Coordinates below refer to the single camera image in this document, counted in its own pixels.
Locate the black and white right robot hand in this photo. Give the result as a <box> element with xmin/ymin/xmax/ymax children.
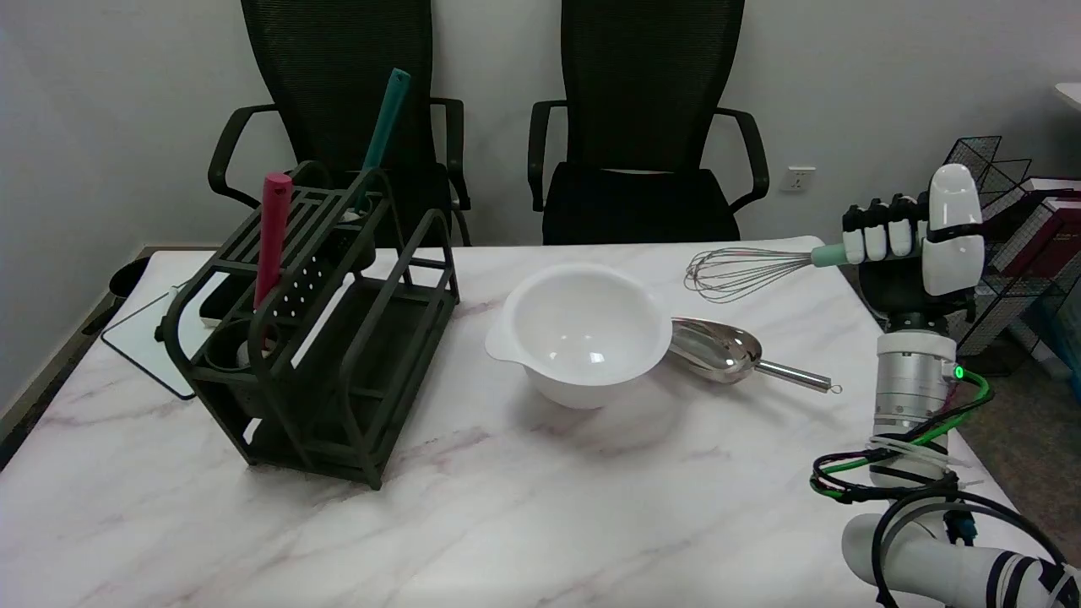
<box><xmin>841</xmin><ymin>164</ymin><xmax>986</xmax><ymax>318</ymax></box>

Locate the black and green robot cable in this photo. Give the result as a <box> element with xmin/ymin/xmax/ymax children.
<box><xmin>810</xmin><ymin>369</ymin><xmax>1069</xmax><ymax>608</ymax></box>

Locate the black mesh office chair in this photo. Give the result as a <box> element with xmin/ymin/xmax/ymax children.
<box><xmin>528</xmin><ymin>0</ymin><xmax>770</xmax><ymax>247</ymax></box>
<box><xmin>208</xmin><ymin>0</ymin><xmax>472</xmax><ymax>247</ymax></box>

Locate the black wire magazine rack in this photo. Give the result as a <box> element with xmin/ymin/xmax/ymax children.
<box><xmin>942</xmin><ymin>135</ymin><xmax>1081</xmax><ymax>379</ymax></box>

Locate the stainless steel scoop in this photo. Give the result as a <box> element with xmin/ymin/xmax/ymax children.
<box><xmin>666</xmin><ymin>318</ymin><xmax>843</xmax><ymax>395</ymax></box>

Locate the white tray with black rim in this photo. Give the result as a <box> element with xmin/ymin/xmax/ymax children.
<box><xmin>100</xmin><ymin>286</ymin><xmax>214</xmax><ymax>401</ymax></box>

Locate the black round bin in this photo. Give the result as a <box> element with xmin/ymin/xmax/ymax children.
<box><xmin>109</xmin><ymin>257</ymin><xmax>152</xmax><ymax>300</ymax></box>

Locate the dark green dish rack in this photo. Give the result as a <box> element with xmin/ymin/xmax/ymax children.
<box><xmin>155</xmin><ymin>160</ymin><xmax>461</xmax><ymax>491</ymax></box>

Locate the pink handled utensil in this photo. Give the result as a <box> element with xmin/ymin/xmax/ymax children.
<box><xmin>253</xmin><ymin>172</ymin><xmax>293</xmax><ymax>352</ymax></box>

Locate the teal handled utensil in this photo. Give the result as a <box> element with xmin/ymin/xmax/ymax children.
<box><xmin>353</xmin><ymin>68</ymin><xmax>412</xmax><ymax>214</ymax></box>

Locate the white plastic mixing bowl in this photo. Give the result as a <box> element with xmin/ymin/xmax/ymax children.
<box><xmin>485</xmin><ymin>262</ymin><xmax>674</xmax><ymax>410</ymax></box>

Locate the wire whisk with mint handle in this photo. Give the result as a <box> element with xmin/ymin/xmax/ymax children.
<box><xmin>684</xmin><ymin>242</ymin><xmax>848</xmax><ymax>303</ymax></box>

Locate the dark red book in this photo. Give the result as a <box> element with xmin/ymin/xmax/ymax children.
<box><xmin>1002</xmin><ymin>187</ymin><xmax>1081</xmax><ymax>276</ymax></box>

